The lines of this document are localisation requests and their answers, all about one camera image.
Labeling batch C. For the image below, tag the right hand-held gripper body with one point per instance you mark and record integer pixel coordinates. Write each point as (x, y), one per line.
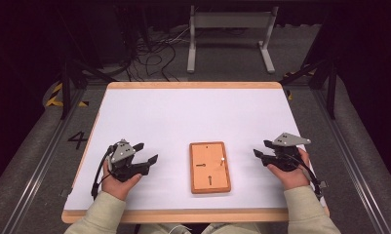
(287, 143)

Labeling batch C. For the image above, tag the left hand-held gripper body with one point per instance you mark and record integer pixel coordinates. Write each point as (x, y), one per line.
(122, 155)

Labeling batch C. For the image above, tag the wooden picture frame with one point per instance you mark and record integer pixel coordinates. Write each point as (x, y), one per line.
(210, 169)

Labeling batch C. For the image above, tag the person's left hand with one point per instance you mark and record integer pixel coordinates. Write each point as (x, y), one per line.
(118, 188)

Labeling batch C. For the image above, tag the person's right hand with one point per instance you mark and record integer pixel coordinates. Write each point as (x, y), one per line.
(292, 178)

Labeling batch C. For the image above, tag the yellow black hazard tape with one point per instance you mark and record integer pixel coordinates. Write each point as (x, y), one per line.
(289, 95)
(55, 97)

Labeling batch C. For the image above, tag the black metal stand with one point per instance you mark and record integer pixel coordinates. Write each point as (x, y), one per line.
(331, 87)
(65, 87)

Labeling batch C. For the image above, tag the person's light clothing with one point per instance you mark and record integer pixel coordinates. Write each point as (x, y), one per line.
(232, 228)

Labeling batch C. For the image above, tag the white metal stand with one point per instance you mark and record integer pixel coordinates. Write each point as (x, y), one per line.
(230, 21)

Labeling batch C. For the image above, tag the metal floor rail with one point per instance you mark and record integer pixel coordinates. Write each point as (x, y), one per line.
(352, 156)
(37, 175)

